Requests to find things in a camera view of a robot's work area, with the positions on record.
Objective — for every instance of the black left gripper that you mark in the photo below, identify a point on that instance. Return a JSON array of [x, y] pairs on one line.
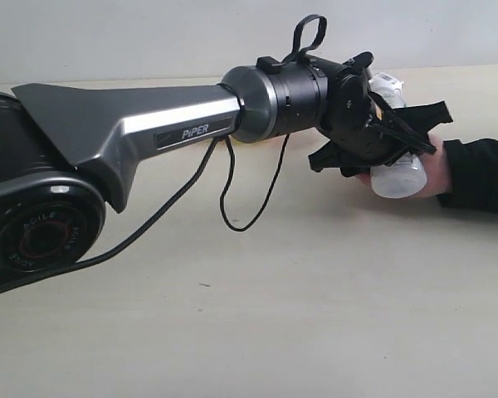
[[362, 129]]

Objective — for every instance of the clear bottle green white label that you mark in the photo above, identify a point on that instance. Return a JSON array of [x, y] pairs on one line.
[[404, 178]]

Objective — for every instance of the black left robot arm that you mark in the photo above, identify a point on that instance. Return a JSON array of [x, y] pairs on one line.
[[66, 154]]

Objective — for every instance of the black sleeved forearm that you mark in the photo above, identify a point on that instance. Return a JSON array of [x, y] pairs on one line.
[[473, 175]]

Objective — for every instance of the square white floral label bottle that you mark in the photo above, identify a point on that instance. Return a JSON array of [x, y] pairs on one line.
[[389, 88]]

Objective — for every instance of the person's open hand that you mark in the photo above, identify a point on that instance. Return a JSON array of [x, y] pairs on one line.
[[436, 167]]

